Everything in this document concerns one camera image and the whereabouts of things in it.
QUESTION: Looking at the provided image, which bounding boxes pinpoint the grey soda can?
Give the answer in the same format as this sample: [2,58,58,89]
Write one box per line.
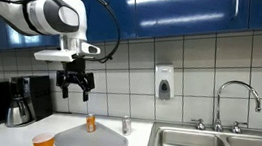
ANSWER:
[122,116,131,135]

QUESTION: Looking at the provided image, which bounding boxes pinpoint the orange plastic cup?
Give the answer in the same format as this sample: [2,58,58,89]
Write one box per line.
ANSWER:
[32,133,55,146]

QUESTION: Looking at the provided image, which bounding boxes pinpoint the steel coffee carafe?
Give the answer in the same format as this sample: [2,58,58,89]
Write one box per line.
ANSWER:
[5,97,32,128]

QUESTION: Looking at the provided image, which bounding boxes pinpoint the black coffee maker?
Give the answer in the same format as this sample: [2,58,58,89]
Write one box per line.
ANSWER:
[9,75,53,127]

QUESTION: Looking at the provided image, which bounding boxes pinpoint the white soap dispenser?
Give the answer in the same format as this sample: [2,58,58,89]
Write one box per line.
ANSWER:
[155,64,175,101]

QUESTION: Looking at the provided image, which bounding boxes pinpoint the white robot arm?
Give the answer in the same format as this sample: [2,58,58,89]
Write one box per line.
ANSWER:
[0,0,101,101]

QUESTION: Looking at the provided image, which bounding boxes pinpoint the blue upper cabinets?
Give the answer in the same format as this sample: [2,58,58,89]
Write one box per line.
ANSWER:
[0,0,262,89]

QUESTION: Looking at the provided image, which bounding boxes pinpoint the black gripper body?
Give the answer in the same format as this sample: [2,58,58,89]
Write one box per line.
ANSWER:
[56,58,95,92]

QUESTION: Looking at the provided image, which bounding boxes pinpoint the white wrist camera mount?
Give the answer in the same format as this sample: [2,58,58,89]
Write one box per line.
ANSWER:
[34,49,75,62]

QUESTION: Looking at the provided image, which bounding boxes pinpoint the orange soda can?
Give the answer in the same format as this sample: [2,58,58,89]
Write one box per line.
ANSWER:
[86,113,96,133]

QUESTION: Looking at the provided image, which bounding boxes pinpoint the chrome gooseneck faucet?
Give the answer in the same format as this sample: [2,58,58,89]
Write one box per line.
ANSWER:
[190,75,262,138]

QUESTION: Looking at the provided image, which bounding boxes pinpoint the grey plastic tray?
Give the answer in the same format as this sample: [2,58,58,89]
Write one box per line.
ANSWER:
[54,122,129,146]

